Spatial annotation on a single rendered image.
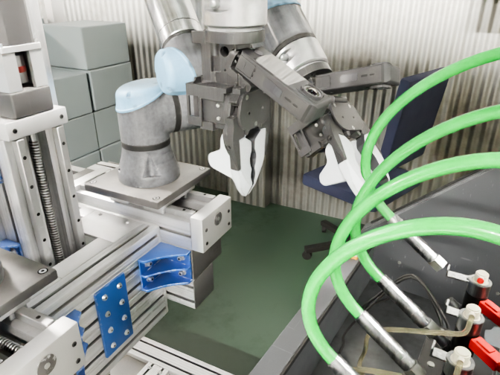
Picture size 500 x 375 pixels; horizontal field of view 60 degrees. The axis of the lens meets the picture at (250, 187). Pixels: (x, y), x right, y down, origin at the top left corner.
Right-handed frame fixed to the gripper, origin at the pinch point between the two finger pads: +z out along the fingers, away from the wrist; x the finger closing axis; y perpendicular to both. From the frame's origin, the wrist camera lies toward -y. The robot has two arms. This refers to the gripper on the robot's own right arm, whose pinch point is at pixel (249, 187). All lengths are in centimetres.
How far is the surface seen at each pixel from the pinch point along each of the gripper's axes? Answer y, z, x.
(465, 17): 6, -8, -214
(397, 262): -13, 33, -43
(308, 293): -14.9, 2.6, 12.7
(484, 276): -29.3, 10.1, -11.4
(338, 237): -14.5, 0.5, 4.7
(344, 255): -18.0, -3.0, 12.7
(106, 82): 214, 38, -154
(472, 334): -29.7, 12.9, -2.7
